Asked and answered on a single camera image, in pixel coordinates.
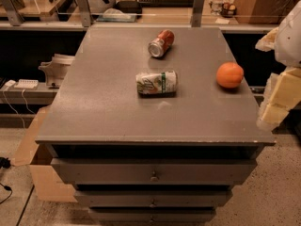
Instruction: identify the black keyboard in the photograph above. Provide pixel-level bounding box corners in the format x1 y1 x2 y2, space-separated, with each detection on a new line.
138 0 194 8

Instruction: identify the orange soda can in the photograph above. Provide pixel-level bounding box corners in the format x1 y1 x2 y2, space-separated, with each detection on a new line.
148 29 175 57

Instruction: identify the white plastic part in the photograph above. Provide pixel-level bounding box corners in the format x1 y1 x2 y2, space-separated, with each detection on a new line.
39 54 75 88

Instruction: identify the white power strip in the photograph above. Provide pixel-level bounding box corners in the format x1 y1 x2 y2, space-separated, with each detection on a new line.
14 79 39 89

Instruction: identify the cardboard box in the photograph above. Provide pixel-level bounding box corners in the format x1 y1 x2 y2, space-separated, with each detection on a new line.
12 106 76 202

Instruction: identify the black tray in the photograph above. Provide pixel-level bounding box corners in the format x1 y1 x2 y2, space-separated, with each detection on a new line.
114 0 142 14

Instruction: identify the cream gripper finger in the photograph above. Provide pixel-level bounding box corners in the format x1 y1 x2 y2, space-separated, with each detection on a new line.
255 27 278 52
257 67 301 131

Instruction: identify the clear plastic container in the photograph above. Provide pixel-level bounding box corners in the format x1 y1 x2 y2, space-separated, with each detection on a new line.
97 8 136 23

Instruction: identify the white green 7up can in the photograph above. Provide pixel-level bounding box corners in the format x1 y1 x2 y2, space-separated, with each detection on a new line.
135 71 178 95

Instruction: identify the small jar with items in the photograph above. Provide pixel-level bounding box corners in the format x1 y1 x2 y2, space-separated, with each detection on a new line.
221 3 236 18

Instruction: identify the black cable on floor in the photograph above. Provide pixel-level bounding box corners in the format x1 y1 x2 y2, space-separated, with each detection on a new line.
0 156 13 205

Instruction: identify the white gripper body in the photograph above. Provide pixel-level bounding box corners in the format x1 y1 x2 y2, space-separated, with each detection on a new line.
275 1 301 67

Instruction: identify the grey drawer cabinet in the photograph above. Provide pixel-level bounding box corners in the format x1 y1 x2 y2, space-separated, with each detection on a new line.
37 27 274 223

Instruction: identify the orange fruit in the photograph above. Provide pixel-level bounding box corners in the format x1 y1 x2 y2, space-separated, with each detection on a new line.
216 62 244 89

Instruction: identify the top drawer knob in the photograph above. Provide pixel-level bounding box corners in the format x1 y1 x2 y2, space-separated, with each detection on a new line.
150 171 159 182

